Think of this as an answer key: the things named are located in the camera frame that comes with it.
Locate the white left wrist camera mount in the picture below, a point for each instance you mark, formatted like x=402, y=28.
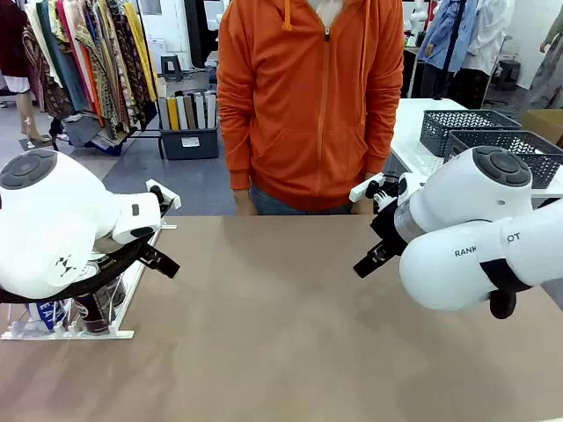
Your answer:
x=169, y=198

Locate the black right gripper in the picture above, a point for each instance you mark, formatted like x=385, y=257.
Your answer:
x=389, y=233

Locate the maroon garment on mannequin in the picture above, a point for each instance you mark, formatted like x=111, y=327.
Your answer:
x=11, y=39

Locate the brown cardboard box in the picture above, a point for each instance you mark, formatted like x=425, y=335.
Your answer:
x=545, y=123

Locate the white storage box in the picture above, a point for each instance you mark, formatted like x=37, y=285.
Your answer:
x=157, y=50

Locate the black garment stand pole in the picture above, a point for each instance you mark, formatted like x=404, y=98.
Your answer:
x=451, y=48

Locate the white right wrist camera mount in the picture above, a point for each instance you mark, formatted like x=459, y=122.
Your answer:
x=363, y=188

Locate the white side table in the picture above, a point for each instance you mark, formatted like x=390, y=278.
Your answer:
x=413, y=132

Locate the grey plastic woven basket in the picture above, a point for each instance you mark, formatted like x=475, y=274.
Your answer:
x=440, y=125
x=541, y=151

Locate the blue hanging shirt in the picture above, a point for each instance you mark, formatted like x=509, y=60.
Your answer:
x=440, y=39

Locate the grey plastic storage bin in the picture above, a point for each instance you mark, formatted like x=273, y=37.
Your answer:
x=189, y=143

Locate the person's right hand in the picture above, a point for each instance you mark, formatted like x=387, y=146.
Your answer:
x=244, y=203

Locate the white fabric roll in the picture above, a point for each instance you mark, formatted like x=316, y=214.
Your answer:
x=211, y=111
x=181, y=112

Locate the brown fabric roll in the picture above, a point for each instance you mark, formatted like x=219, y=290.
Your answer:
x=190, y=112

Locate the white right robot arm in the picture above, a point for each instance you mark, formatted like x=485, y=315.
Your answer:
x=462, y=198

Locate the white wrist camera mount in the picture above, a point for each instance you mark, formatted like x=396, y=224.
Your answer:
x=169, y=198
x=363, y=188

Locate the person's left forearm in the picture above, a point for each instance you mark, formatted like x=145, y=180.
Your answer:
x=385, y=140

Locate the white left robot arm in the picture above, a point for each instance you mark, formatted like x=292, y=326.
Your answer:
x=44, y=220

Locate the black clothes rack frame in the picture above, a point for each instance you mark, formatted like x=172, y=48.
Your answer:
x=145, y=136

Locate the person's right forearm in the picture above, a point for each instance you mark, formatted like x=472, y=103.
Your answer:
x=235, y=145

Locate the yellow hanging garment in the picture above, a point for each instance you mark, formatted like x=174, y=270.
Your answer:
x=141, y=48

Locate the black green drink can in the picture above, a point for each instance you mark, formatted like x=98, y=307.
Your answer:
x=118, y=295
x=94, y=314

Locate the dark patterned hanging garment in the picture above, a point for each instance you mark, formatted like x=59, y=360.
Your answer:
x=129, y=74

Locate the yellow fabric roll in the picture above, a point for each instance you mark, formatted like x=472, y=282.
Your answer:
x=173, y=113

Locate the blue jeans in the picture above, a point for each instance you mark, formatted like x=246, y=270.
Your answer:
x=281, y=206

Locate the person's left hand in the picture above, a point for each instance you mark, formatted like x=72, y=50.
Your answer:
x=361, y=207

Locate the grey cloth pile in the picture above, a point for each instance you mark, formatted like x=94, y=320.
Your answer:
x=92, y=132

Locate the teal hanging garment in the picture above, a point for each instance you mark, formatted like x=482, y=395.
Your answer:
x=66, y=66

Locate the grey workbench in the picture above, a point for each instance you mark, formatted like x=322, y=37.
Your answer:
x=212, y=59

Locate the light grey fabric roll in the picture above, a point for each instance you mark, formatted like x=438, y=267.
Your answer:
x=200, y=111

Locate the grey step stool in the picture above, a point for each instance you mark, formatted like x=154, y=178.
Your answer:
x=171, y=66

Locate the white hanging shirt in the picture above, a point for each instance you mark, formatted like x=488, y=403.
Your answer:
x=488, y=39

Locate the dark step stool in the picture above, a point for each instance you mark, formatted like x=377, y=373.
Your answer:
x=509, y=74

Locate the multicolour patterned hanging garment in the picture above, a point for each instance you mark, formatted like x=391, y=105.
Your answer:
x=99, y=74

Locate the person in orange hoodie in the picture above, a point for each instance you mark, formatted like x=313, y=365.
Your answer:
x=308, y=110

